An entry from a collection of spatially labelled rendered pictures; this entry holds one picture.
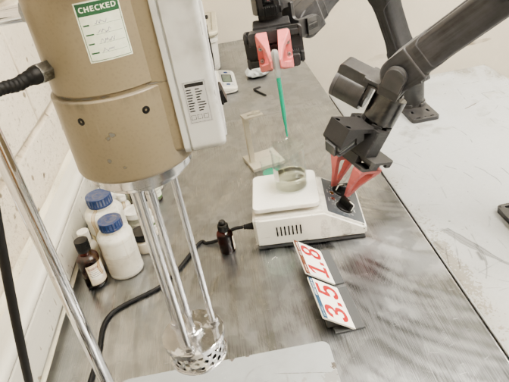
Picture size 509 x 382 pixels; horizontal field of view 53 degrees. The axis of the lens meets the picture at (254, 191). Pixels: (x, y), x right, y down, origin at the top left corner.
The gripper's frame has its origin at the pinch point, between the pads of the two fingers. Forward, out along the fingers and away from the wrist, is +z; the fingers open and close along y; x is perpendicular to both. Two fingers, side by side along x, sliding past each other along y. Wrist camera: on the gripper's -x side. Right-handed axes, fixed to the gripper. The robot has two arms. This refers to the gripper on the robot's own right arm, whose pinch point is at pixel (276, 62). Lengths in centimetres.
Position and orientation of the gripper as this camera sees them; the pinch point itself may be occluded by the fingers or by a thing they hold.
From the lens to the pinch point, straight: 85.5
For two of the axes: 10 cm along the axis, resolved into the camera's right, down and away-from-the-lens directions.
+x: 1.7, 8.4, 5.2
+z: 0.0, 5.3, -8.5
